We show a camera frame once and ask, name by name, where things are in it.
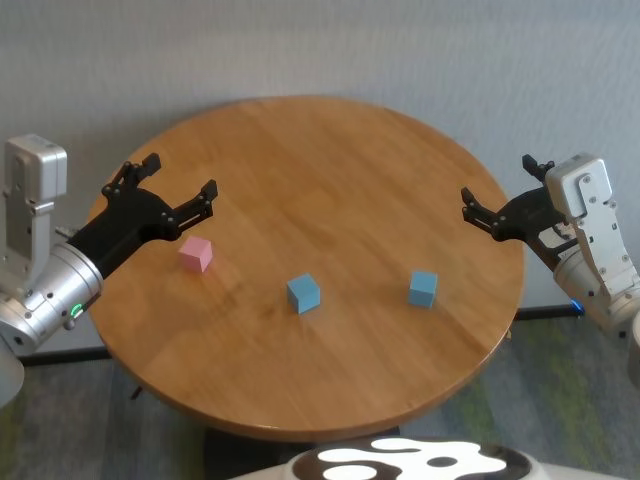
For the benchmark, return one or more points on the pink cube block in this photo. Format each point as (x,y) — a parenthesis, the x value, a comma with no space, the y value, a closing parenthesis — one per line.
(194,252)

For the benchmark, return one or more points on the blue cube block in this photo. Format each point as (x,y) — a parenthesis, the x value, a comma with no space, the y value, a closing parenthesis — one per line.
(302,295)
(422,290)

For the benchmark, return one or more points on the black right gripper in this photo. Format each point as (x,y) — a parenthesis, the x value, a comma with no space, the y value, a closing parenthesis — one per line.
(530,215)

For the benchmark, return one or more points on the black floor bar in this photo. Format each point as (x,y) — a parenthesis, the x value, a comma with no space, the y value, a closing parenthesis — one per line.
(70,356)
(545,312)

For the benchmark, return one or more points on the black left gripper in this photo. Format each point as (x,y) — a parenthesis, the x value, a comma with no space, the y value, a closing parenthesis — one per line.
(125,225)

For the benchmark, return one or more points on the white black robot torso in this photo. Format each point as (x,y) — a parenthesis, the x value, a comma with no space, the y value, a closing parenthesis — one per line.
(450,462)

